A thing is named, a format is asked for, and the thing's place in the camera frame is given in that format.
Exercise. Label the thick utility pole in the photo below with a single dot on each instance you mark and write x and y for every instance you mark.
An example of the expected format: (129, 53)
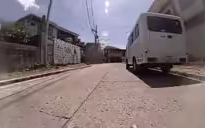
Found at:
(45, 33)

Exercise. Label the grey stone block wall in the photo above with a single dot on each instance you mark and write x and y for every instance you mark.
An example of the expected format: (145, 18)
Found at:
(66, 52)

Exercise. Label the house with dark roof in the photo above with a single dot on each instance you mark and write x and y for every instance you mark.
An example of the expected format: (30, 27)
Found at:
(46, 28)

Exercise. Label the dark concrete wall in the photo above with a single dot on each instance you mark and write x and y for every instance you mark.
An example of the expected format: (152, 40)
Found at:
(10, 56)

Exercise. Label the distant low building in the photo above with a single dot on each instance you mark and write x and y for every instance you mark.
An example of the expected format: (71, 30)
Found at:
(114, 54)

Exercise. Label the grey concrete road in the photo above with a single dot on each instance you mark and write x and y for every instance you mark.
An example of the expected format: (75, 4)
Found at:
(100, 96)

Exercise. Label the white van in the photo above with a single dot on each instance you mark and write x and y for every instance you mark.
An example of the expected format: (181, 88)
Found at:
(156, 40)

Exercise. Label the utility pole with crossarms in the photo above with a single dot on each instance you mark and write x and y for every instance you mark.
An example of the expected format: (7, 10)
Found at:
(96, 35)

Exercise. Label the raised concrete sidewalk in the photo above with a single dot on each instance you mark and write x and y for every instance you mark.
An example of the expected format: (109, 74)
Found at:
(30, 75)

